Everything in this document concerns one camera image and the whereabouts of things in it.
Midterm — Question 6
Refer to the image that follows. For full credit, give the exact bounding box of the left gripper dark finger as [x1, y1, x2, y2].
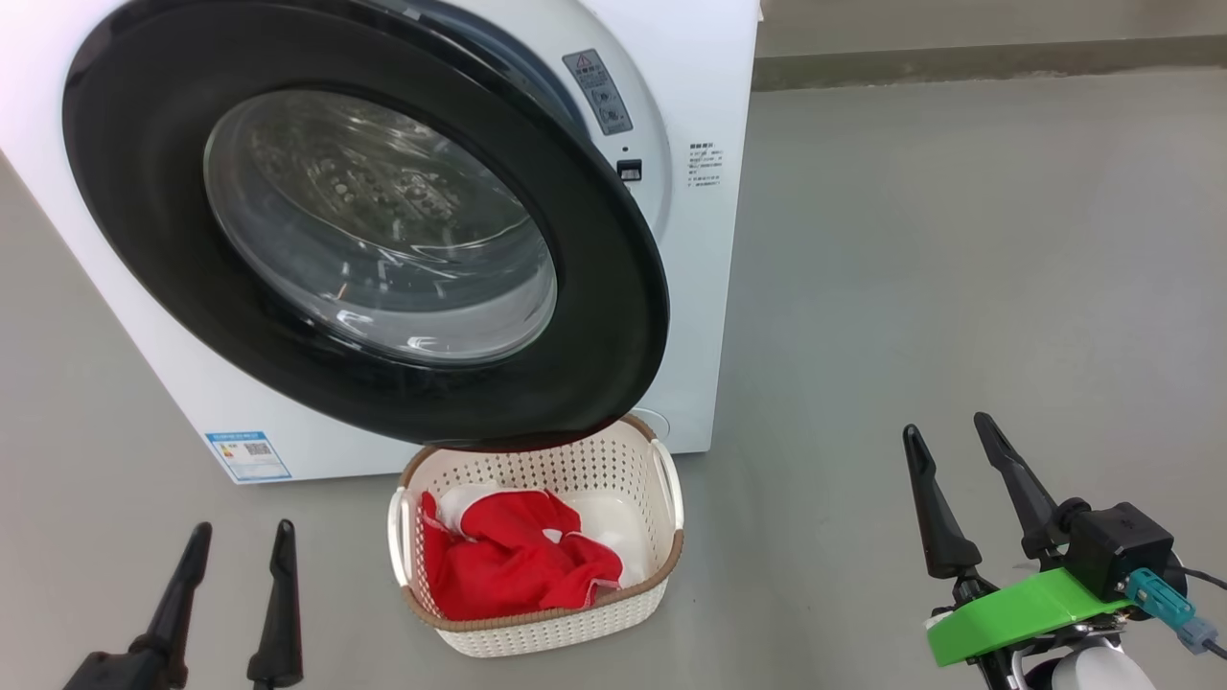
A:
[247, 519, 304, 689]
[129, 522, 214, 662]

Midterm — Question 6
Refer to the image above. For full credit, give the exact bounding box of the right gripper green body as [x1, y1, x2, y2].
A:
[925, 567, 1132, 669]

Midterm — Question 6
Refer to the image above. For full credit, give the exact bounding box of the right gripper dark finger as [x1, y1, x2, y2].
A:
[974, 412, 1060, 562]
[902, 425, 984, 581]

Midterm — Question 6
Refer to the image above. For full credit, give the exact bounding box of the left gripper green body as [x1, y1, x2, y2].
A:
[62, 650, 183, 690]

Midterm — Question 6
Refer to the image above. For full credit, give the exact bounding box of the red and white garment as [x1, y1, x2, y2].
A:
[420, 484, 624, 622]

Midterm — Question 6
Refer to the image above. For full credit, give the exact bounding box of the grey washing machine door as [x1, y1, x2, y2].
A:
[62, 0, 670, 451]

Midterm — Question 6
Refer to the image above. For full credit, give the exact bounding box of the cream laundry basket brown rim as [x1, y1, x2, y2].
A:
[387, 414, 685, 658]

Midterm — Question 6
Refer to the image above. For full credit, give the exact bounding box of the white front-load washing machine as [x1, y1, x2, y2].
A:
[0, 0, 763, 485]

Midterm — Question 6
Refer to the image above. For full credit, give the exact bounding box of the blue energy label sticker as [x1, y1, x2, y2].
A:
[204, 431, 292, 483]

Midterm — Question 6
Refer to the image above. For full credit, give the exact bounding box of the grey warning label sticker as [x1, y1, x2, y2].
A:
[563, 48, 634, 136]

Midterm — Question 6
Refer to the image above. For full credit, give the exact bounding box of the right teal cable connector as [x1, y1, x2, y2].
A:
[1123, 567, 1218, 656]

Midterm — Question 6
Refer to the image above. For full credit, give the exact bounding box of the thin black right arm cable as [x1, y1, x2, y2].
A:
[1177, 565, 1227, 662]

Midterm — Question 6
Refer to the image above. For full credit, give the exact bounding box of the grey wall baseboard strip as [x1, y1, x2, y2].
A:
[752, 36, 1227, 93]

